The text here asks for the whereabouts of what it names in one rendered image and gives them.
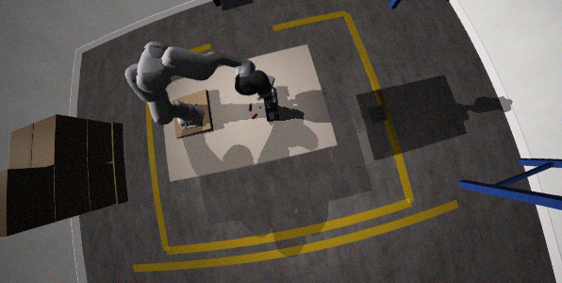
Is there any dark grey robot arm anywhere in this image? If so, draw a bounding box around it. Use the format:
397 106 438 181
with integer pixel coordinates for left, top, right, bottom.
125 42 275 129

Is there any black rack of bins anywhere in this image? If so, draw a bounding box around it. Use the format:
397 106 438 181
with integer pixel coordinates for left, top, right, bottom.
264 89 279 122

